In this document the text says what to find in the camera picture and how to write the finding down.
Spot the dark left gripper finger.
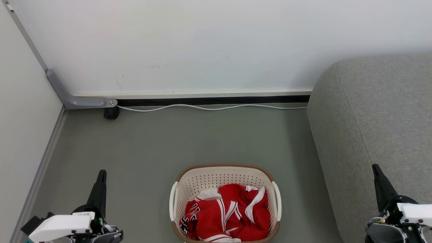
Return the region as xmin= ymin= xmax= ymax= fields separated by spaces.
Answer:
xmin=86 ymin=169 xmax=107 ymax=216

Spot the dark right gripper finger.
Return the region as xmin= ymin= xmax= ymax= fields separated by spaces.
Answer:
xmin=372 ymin=164 xmax=399 ymax=212

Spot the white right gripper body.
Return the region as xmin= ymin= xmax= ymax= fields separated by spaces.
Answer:
xmin=364 ymin=195 xmax=432 ymax=243

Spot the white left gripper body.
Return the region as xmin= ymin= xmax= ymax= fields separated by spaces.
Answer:
xmin=28 ymin=205 xmax=124 ymax=243

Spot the red and white jersey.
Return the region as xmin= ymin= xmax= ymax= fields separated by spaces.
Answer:
xmin=180 ymin=184 xmax=271 ymax=243

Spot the grey fabric sofa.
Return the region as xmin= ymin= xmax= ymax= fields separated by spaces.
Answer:
xmin=306 ymin=54 xmax=432 ymax=243

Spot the cream plastic laundry basket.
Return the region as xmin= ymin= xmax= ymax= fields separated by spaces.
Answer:
xmin=169 ymin=163 xmax=281 ymax=243

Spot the grey partition foot bracket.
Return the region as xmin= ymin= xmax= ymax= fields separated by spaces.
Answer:
xmin=47 ymin=69 xmax=118 ymax=109

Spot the white floor cable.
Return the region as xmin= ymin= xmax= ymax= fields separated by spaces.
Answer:
xmin=117 ymin=104 xmax=307 ymax=112

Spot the grey partition frame post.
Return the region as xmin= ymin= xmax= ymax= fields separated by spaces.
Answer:
xmin=3 ymin=0 xmax=49 ymax=73

